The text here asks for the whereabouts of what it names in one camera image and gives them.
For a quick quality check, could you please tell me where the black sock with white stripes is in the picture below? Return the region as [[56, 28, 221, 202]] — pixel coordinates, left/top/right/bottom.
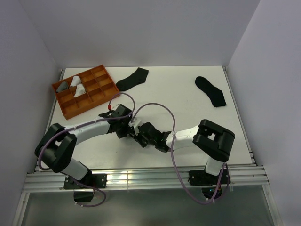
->
[[128, 131, 148, 148]]

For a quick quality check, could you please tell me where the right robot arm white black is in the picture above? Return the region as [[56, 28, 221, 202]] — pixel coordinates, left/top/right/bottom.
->
[[129, 118, 235, 184]]

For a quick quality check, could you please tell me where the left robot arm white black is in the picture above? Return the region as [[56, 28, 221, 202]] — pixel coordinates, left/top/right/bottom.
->
[[34, 105, 132, 188]]

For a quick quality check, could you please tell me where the orange compartment tray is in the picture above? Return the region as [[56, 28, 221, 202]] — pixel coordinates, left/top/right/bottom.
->
[[51, 65, 119, 120]]

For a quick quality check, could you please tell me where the black sock top centre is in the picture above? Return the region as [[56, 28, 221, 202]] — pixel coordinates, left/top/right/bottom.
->
[[116, 67, 149, 91]]

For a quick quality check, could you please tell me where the lower white rolled sock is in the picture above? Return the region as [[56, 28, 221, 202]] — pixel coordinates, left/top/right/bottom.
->
[[74, 84, 86, 97]]

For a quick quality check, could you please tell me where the white rolled sock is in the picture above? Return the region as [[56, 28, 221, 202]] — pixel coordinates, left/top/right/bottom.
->
[[70, 75, 81, 87], [74, 84, 86, 97]]

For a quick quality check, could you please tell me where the upper white rolled sock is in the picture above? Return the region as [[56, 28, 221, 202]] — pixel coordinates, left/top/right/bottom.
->
[[70, 75, 81, 87]]

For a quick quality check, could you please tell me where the grey rolled sock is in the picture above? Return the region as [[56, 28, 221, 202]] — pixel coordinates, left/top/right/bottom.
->
[[56, 81, 69, 93]]

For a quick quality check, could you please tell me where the black sock top right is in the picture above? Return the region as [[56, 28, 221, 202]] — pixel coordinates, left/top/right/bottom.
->
[[195, 76, 227, 107]]

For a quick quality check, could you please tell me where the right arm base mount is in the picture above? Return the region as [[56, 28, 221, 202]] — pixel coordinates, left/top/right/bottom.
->
[[188, 169, 231, 187]]

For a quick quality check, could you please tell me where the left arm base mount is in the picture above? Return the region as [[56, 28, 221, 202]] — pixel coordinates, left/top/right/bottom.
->
[[63, 174, 107, 206]]

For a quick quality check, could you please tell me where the aluminium frame rail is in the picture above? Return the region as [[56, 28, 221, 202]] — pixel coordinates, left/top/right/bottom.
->
[[13, 66, 283, 226]]

